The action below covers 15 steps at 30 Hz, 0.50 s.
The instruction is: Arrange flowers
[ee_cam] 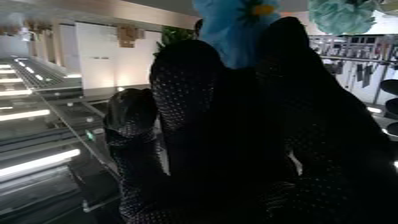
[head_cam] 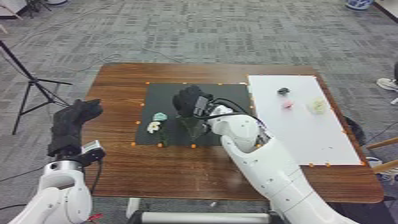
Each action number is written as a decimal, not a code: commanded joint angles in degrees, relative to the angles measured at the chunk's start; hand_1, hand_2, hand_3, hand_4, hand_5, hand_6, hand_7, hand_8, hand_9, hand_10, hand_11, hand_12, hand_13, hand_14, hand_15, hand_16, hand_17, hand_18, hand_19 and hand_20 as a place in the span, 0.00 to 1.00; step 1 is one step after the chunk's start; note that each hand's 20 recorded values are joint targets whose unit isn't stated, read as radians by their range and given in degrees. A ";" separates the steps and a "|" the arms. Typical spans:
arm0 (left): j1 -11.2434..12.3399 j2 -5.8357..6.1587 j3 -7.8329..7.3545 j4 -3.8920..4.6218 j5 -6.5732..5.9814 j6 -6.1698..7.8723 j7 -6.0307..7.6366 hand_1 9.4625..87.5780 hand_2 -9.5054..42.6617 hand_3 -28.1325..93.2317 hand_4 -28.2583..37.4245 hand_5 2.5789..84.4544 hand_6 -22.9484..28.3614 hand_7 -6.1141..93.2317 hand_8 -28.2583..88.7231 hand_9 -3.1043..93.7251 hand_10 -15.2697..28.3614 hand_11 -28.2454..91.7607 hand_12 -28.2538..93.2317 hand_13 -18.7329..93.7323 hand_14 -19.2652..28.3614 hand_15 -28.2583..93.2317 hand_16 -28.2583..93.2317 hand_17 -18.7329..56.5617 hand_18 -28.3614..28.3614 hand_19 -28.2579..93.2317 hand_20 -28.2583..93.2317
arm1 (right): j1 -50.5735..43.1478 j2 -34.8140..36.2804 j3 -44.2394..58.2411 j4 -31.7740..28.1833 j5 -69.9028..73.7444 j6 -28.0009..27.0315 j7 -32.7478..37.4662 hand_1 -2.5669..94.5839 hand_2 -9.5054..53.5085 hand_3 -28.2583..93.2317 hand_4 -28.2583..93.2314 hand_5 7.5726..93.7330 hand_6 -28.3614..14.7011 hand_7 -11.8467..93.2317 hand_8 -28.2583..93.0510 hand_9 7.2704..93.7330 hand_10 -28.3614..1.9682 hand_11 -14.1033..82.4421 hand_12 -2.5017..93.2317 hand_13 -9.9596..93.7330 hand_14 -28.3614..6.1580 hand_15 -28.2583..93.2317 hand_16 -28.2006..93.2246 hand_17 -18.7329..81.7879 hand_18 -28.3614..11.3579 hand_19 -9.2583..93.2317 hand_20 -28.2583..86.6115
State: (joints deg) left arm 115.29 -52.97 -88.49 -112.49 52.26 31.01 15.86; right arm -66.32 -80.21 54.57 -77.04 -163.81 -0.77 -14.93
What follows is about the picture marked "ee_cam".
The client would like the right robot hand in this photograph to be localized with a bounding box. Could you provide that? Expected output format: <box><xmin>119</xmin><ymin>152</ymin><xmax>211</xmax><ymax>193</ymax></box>
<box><xmin>101</xmin><ymin>16</ymin><xmax>398</xmax><ymax>224</ymax></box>

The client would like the blue flower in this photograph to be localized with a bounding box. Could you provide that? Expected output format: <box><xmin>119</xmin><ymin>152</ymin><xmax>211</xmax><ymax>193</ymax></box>
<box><xmin>190</xmin><ymin>0</ymin><xmax>284</xmax><ymax>70</ymax></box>

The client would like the teal flower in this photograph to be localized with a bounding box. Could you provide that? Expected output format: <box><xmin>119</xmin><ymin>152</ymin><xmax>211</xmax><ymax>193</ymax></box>
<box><xmin>305</xmin><ymin>0</ymin><xmax>382</xmax><ymax>36</ymax></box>

